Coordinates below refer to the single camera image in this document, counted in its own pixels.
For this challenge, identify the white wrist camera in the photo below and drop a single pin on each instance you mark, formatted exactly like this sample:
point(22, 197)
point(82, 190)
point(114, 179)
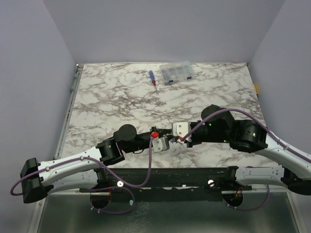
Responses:
point(161, 144)
point(180, 130)

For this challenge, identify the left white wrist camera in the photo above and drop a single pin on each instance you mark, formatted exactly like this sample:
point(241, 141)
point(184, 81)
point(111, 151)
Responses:
point(161, 144)

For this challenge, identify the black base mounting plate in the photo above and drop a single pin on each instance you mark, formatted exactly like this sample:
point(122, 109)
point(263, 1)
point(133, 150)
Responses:
point(164, 184)

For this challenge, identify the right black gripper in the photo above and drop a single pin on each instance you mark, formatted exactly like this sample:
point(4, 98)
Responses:
point(190, 142)

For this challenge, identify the blue red screwdriver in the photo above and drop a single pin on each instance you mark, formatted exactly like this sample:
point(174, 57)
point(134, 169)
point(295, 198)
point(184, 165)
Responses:
point(152, 77)

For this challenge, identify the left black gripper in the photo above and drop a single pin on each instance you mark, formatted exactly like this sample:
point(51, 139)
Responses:
point(162, 132)

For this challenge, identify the clear plastic organizer box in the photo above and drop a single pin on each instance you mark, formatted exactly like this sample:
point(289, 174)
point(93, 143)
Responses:
point(176, 72)

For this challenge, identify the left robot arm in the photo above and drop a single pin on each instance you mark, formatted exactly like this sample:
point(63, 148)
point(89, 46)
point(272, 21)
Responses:
point(38, 179)

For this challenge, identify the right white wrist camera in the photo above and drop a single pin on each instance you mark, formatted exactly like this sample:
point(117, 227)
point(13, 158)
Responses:
point(180, 130)

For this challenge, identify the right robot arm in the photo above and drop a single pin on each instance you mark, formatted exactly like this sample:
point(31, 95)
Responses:
point(244, 133)

